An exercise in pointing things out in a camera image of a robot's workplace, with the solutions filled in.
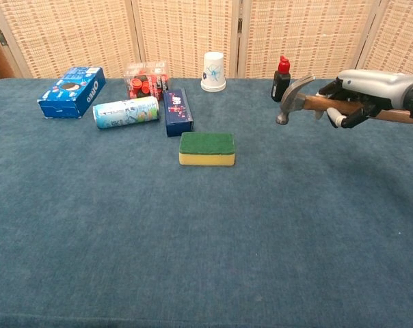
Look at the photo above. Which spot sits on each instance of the woven rattan folding screen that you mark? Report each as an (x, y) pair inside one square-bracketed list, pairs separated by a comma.
[(295, 37)]

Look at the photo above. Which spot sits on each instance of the dark blue small carton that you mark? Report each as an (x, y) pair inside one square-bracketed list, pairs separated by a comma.
[(178, 111)]

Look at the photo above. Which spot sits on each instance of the blue table cloth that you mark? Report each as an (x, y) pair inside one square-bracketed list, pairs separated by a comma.
[(206, 222)]

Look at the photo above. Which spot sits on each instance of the blue Oreo cookie box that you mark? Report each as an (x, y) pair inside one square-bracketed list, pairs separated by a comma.
[(72, 92)]

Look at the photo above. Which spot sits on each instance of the clear box of red caps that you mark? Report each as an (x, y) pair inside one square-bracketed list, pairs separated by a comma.
[(146, 81)]

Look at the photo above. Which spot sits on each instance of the green and yellow sponge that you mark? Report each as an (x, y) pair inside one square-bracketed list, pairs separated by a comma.
[(206, 148)]

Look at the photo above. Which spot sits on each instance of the white paper cup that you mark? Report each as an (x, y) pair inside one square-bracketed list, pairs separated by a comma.
[(213, 72)]

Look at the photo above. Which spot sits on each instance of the black bottle with red cap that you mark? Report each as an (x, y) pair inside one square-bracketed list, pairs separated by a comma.
[(280, 80)]

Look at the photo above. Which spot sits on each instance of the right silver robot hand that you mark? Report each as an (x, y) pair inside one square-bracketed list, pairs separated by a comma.
[(374, 87)]

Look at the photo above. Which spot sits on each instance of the light blue drink can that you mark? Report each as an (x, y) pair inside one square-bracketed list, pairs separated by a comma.
[(126, 112)]

